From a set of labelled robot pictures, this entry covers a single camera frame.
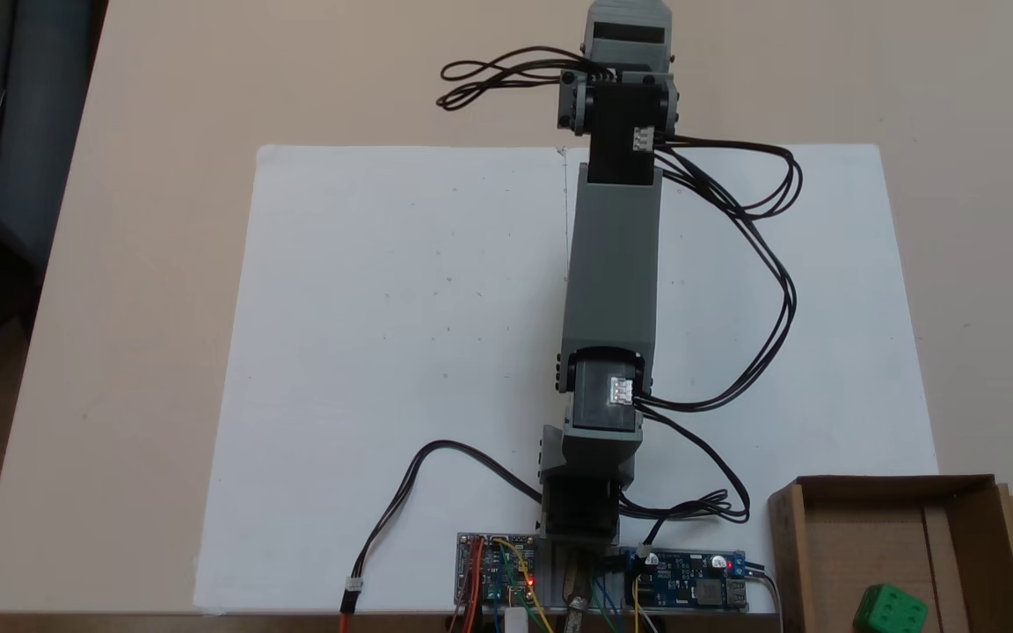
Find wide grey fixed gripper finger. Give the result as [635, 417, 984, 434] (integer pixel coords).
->
[585, 0, 674, 25]

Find green dice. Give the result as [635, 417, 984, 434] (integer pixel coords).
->
[853, 584, 929, 633]

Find blue circuit board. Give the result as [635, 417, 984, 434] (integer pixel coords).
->
[616, 546, 750, 613]

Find circuit board with red LED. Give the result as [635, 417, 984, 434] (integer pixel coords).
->
[455, 531, 540, 608]

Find brown cardboard box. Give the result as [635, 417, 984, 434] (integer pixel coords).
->
[768, 474, 1013, 633]

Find metal table clamp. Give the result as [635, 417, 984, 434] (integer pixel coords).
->
[561, 566, 593, 633]

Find dark grey office chair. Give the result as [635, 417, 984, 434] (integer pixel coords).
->
[0, 0, 110, 370]

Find black gripper wire loop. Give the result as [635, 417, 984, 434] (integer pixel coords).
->
[435, 46, 615, 113]

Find black forearm wire bundle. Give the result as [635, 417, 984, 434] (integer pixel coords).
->
[632, 135, 803, 414]

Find black shoulder wire bundle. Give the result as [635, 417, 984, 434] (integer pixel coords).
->
[616, 408, 753, 551]

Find long black power cable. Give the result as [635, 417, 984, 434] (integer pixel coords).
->
[339, 439, 544, 633]

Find yellow jumper wire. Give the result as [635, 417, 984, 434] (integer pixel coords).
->
[492, 536, 553, 633]

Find orange jumper wires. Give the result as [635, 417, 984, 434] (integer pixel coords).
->
[458, 547, 484, 633]

